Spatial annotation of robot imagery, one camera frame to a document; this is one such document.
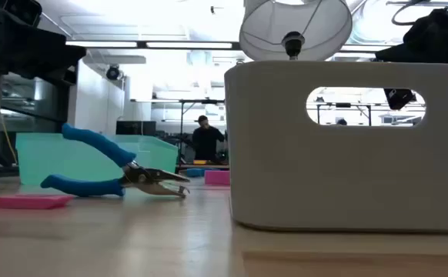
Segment grey plastic bin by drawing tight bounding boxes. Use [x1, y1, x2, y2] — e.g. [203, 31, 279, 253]
[223, 60, 448, 234]

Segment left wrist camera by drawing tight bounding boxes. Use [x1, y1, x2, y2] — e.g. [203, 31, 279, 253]
[0, 0, 43, 28]

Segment black monitor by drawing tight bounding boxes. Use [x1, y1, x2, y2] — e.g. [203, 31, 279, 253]
[115, 120, 158, 137]

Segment round black ceiling camera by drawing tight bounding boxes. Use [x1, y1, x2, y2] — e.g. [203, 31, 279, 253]
[105, 64, 122, 82]

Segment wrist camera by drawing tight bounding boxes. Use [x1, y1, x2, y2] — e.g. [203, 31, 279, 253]
[402, 7, 448, 45]
[0, 0, 43, 28]

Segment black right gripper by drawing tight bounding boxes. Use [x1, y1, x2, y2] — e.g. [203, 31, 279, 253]
[375, 40, 448, 112]

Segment blue handled screwdriver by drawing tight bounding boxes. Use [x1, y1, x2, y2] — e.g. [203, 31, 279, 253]
[40, 122, 191, 199]

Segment long ceiling light strip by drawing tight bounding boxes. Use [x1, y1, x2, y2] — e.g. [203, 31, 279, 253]
[341, 45, 387, 52]
[65, 40, 233, 49]

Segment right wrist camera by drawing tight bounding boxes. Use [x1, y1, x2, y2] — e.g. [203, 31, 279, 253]
[402, 7, 448, 45]

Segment table lamp white shade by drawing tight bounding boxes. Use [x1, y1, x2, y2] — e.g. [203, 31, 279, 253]
[239, 0, 353, 62]

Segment pink eraser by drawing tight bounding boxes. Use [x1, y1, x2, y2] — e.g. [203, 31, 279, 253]
[204, 169, 231, 187]
[0, 193, 74, 211]

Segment green translucent plastic tray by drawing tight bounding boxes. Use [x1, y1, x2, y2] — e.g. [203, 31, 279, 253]
[15, 132, 179, 186]

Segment black frame background table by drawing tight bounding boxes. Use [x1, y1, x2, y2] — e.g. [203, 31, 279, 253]
[130, 98, 227, 170]
[316, 102, 373, 127]

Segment yellow extension cable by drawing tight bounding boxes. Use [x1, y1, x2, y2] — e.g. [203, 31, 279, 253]
[0, 71, 19, 165]

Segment blue-handled pliers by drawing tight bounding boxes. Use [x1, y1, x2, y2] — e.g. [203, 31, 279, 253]
[185, 167, 206, 179]

